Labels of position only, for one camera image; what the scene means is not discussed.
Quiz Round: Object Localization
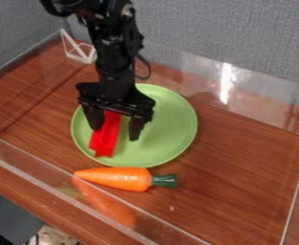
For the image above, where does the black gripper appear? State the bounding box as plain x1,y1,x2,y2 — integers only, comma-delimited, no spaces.
77,77,157,141

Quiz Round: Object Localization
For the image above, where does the red plastic block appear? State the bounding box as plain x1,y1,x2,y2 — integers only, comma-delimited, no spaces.
89,111,122,158

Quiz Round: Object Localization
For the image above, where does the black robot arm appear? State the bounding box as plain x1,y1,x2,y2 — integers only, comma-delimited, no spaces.
40,0,157,141

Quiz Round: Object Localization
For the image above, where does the green round plate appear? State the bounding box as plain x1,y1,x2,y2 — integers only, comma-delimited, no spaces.
71,83,198,167

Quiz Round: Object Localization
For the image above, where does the orange toy carrot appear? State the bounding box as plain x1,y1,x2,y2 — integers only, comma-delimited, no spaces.
75,167,178,191

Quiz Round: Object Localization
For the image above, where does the black cable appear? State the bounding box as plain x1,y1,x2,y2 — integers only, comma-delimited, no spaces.
134,54,154,82

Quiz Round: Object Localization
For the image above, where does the clear acrylic corner bracket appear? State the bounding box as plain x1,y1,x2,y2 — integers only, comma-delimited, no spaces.
60,29,98,64

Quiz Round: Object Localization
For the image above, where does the clear acrylic enclosure wall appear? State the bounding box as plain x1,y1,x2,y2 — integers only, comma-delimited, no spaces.
0,35,299,245

